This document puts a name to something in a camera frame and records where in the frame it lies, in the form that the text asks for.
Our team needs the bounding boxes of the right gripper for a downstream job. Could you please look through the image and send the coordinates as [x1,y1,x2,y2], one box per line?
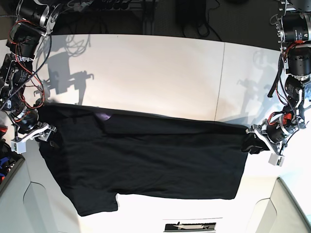
[12,122,57,142]

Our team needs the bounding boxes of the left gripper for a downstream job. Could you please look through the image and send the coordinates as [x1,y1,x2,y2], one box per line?
[241,117,300,155]

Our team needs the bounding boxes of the black graphic t-shirt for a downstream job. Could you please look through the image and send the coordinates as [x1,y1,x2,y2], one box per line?
[37,103,251,217]

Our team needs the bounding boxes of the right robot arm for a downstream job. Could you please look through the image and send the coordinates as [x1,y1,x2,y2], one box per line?
[0,0,63,153]

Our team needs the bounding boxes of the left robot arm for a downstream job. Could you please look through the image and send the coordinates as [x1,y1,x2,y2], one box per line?
[242,0,311,156]

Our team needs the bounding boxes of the printed paper sheet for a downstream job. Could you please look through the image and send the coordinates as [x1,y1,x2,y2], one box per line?
[163,217,223,233]

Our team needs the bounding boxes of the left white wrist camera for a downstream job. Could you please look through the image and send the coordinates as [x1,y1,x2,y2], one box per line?
[268,152,285,166]

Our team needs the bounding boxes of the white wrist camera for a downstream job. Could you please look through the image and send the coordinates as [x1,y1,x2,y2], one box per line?
[268,152,285,166]
[11,140,26,154]

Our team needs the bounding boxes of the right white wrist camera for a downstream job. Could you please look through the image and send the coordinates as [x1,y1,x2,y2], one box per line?
[11,140,26,154]

